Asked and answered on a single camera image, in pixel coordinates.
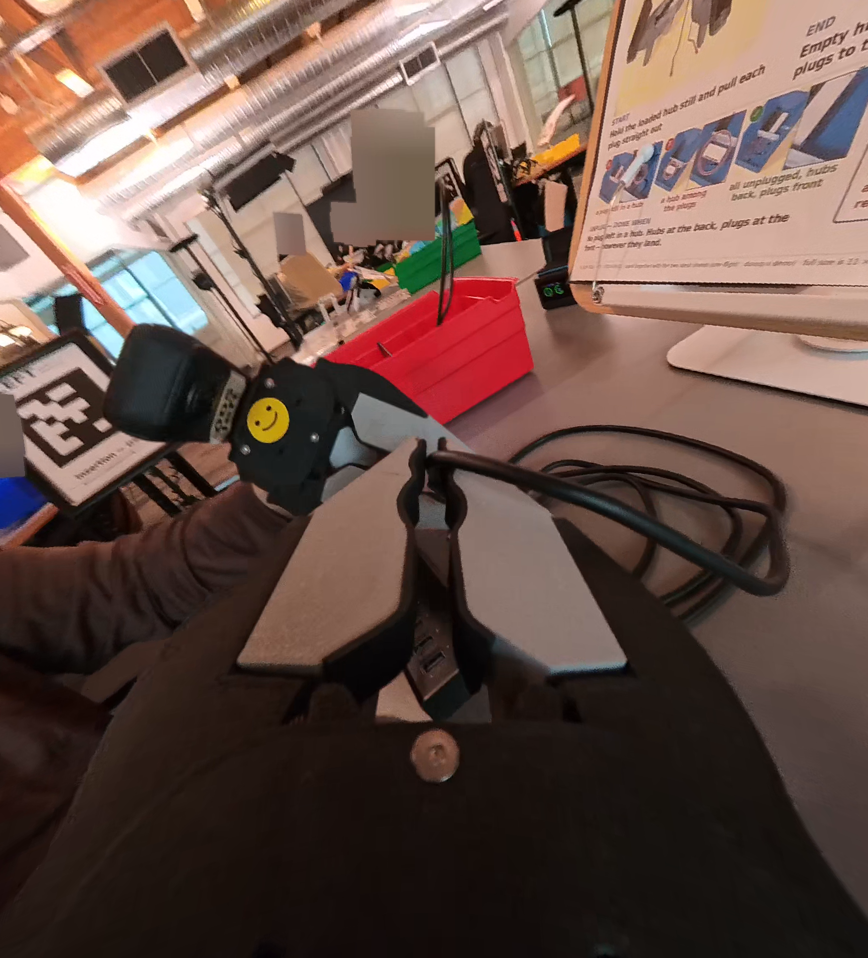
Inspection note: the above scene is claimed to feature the black easel stand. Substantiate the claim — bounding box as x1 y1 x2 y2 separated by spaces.
125 448 219 519

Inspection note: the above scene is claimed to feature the instruction sheet board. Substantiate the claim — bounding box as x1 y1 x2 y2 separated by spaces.
567 0 868 335

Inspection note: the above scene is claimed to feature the black device with green display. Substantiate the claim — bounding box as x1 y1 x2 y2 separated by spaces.
537 234 576 311

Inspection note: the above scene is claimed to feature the green plastic bin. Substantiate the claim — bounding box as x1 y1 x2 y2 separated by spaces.
392 219 481 294

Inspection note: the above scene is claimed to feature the framed marker sign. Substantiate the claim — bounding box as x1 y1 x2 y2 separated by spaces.
0 328 176 519

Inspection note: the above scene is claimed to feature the coiled thin black cable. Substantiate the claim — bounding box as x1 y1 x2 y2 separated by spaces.
509 455 779 624

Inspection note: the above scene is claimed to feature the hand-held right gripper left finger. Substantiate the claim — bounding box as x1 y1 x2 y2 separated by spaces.
237 438 427 669

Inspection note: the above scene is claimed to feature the thick black cable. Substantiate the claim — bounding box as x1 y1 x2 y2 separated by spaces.
426 424 791 598

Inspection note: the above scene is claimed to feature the person's left forearm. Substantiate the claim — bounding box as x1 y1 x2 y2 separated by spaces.
0 485 309 675

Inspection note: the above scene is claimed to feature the orange wooden post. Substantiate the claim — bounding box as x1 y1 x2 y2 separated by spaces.
0 183 137 339

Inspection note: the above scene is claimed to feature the red plastic bin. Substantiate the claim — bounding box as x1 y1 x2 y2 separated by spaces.
317 275 536 425

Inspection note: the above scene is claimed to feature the black multi-port usb hub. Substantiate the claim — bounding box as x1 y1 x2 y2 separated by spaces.
404 580 483 721

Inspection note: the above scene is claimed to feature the white board stand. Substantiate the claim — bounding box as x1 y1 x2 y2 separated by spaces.
666 324 868 418

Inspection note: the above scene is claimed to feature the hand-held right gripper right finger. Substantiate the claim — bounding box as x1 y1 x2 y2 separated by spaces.
428 458 629 672

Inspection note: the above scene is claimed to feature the black cable in bin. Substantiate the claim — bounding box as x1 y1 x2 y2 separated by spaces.
436 187 457 327

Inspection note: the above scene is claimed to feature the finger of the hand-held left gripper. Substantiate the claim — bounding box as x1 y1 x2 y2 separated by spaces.
335 365 474 455
320 433 376 500

